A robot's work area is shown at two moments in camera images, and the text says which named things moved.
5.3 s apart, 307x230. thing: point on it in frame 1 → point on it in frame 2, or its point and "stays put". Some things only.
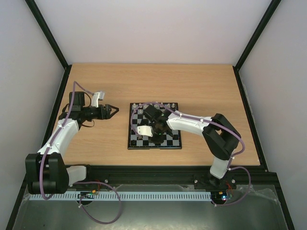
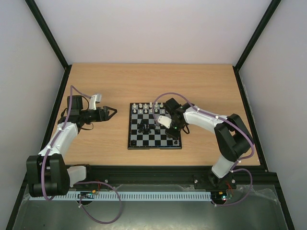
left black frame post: x=34 y=9 stays put
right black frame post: x=265 y=19 stays put
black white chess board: x=138 y=141 stays put
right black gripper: x=156 y=135 → x=171 y=133
